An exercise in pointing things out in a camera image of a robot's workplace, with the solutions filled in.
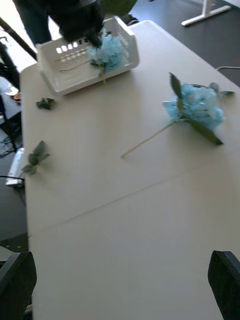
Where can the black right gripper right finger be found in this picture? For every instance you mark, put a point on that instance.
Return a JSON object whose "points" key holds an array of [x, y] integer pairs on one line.
{"points": [[226, 285]]}

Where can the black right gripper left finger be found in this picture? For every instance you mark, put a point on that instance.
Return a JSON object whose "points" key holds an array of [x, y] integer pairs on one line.
{"points": [[15, 287]]}

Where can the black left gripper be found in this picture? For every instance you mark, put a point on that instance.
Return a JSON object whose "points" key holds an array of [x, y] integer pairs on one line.
{"points": [[77, 17]]}

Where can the person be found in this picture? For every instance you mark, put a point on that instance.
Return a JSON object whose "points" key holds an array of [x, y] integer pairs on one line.
{"points": [[35, 20]]}

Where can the bare pale twig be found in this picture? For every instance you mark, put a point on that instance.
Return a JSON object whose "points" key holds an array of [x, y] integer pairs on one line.
{"points": [[75, 66]]}

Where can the shallow white slotted box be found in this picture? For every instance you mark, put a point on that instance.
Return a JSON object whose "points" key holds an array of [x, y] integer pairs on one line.
{"points": [[62, 77]]}

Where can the black tripod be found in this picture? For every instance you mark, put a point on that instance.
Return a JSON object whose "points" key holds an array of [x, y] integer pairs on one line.
{"points": [[17, 37]]}

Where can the small loose green leaf sprig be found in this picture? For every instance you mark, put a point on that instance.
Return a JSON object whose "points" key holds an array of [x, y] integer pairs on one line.
{"points": [[45, 103]]}

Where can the silver power strip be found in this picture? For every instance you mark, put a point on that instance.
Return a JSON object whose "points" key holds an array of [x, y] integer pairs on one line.
{"points": [[15, 170]]}

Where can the white desk leg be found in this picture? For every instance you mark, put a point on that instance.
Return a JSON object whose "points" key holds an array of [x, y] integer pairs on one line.
{"points": [[205, 13]]}

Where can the long loose green leaf sprig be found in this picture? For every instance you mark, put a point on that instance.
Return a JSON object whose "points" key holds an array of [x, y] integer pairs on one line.
{"points": [[35, 158]]}

